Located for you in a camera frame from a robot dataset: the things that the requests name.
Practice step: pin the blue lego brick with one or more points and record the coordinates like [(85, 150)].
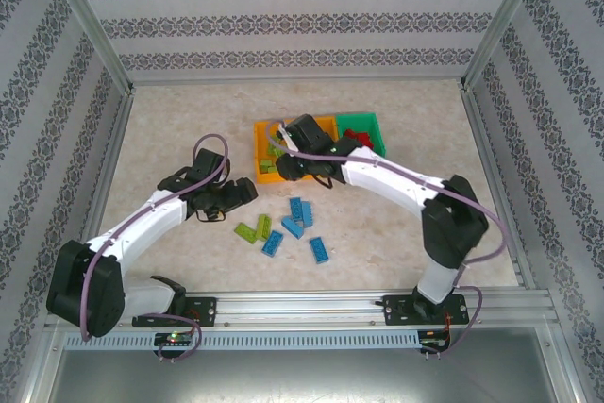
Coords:
[(292, 227), (320, 250), (296, 208), (308, 214), (273, 242)]

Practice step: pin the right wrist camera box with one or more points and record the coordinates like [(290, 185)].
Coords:
[(285, 136)]

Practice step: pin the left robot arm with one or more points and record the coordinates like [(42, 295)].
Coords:
[(151, 214)]

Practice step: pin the right circuit board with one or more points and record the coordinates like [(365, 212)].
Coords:
[(435, 344)]

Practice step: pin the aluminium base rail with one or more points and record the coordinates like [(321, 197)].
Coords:
[(302, 308)]

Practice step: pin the green lego brick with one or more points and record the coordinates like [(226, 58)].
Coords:
[(273, 148), (262, 163), (245, 232), (263, 227), (270, 168)]

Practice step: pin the metal front tray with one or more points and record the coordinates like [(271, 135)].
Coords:
[(302, 377)]

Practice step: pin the circuit board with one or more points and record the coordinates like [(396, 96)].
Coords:
[(174, 339), (435, 344)]

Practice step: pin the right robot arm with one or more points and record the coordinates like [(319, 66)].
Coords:
[(391, 181)]

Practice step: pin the aluminium frame post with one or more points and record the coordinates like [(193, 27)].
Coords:
[(505, 21), (89, 21)]

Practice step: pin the orange plastic bin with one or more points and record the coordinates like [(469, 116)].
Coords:
[(259, 136), (327, 123)]

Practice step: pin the green plastic bin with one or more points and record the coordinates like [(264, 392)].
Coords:
[(358, 120)]

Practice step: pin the left circuit board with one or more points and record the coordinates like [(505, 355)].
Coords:
[(174, 339)]

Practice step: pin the aluminium side rail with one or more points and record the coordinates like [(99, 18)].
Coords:
[(486, 148), (115, 139)]

